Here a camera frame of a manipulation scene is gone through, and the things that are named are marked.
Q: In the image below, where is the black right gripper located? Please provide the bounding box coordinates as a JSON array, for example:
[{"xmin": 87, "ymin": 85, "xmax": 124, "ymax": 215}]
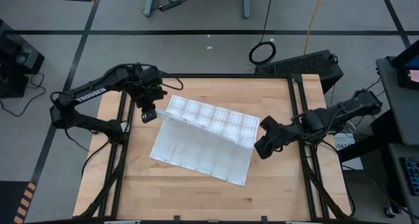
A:
[{"xmin": 260, "ymin": 115, "xmax": 297, "ymax": 150}]

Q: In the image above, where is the white plaid towel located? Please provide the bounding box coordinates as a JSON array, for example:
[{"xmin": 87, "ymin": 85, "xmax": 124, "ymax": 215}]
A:
[{"xmin": 149, "ymin": 94, "xmax": 261, "ymax": 187}]

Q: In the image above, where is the white labelled box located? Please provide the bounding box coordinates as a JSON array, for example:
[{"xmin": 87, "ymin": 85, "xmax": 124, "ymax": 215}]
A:
[{"xmin": 333, "ymin": 132, "xmax": 365, "ymax": 172}]

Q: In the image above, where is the black perforated computer case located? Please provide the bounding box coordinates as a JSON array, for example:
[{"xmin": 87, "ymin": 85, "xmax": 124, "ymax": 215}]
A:
[{"xmin": 254, "ymin": 49, "xmax": 345, "ymax": 94}]

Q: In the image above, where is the black desk base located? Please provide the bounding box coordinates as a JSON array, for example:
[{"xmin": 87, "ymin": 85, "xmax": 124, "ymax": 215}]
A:
[{"xmin": 337, "ymin": 109, "xmax": 393, "ymax": 163}]

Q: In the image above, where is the black power strip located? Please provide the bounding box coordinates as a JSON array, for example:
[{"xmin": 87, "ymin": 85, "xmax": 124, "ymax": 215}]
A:
[{"xmin": 158, "ymin": 0, "xmax": 183, "ymax": 12}]

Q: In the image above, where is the gray desk leg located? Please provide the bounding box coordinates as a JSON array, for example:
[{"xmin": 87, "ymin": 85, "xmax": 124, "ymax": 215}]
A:
[
  {"xmin": 241, "ymin": 0, "xmax": 253, "ymax": 20},
  {"xmin": 142, "ymin": 0, "xmax": 160, "ymax": 18}
]

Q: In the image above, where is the gray keyboard desk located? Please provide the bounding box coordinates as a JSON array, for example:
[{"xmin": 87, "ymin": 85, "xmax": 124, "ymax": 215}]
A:
[{"xmin": 388, "ymin": 141, "xmax": 419, "ymax": 215}]

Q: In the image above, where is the large black equipment box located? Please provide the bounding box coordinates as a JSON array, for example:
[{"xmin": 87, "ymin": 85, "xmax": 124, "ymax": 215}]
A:
[{"xmin": 0, "ymin": 18, "xmax": 46, "ymax": 75}]

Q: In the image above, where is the black keyboard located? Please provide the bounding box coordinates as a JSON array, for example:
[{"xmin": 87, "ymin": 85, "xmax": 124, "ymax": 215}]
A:
[{"xmin": 399, "ymin": 156, "xmax": 419, "ymax": 196}]

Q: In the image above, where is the small black equipment box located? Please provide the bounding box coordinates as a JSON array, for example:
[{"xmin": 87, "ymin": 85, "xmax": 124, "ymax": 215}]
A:
[{"xmin": 0, "ymin": 66, "xmax": 30, "ymax": 99}]

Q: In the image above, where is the black desk monitor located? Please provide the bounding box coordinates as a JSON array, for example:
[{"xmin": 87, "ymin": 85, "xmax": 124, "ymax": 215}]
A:
[{"xmin": 391, "ymin": 39, "xmax": 419, "ymax": 91}]

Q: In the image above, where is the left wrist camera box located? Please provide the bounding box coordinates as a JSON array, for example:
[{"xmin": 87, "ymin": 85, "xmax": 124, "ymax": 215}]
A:
[{"xmin": 140, "ymin": 108, "xmax": 158, "ymax": 124}]

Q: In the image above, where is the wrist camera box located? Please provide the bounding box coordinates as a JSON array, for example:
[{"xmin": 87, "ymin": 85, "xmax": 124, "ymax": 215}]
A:
[
  {"xmin": 253, "ymin": 136, "xmax": 276, "ymax": 160},
  {"xmin": 140, "ymin": 108, "xmax": 158, "ymax": 124}
]

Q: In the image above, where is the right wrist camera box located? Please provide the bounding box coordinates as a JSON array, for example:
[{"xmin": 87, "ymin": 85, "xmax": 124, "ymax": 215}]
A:
[{"xmin": 253, "ymin": 136, "xmax": 276, "ymax": 160}]

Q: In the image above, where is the black table frame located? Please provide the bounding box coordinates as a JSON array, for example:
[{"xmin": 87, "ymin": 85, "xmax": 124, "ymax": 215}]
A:
[{"xmin": 73, "ymin": 73, "xmax": 357, "ymax": 224}]

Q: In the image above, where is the black hanging cable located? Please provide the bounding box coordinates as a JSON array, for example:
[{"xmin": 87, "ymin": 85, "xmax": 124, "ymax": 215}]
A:
[{"xmin": 247, "ymin": 0, "xmax": 278, "ymax": 67}]

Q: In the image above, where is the black floor cable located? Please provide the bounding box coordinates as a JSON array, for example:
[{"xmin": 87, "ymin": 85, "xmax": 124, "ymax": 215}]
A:
[{"xmin": 0, "ymin": 72, "xmax": 47, "ymax": 118}]

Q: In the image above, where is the yellow hanging cable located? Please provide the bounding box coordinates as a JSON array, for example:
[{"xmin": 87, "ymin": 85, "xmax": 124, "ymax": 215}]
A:
[{"xmin": 302, "ymin": 0, "xmax": 329, "ymax": 56}]

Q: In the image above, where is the silver aluminium post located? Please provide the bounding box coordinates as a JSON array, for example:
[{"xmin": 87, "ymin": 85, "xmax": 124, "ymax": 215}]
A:
[{"xmin": 103, "ymin": 219, "xmax": 142, "ymax": 224}]

